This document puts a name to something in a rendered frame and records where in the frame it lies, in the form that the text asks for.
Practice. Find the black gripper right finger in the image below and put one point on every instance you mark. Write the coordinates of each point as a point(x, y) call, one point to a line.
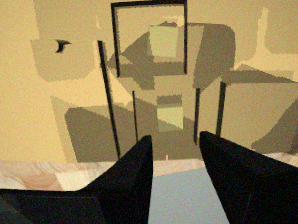
point(253, 188)

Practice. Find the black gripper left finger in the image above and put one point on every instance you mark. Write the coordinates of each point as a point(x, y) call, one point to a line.
point(121, 195)

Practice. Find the yellow cube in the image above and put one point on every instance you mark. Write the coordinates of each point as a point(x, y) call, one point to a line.
point(162, 41)
point(170, 117)

